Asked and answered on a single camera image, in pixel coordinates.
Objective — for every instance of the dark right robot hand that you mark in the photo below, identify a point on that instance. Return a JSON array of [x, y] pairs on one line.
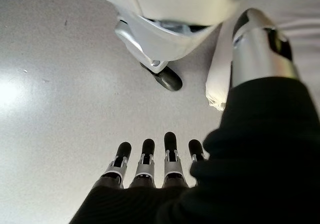
[[250, 159]]

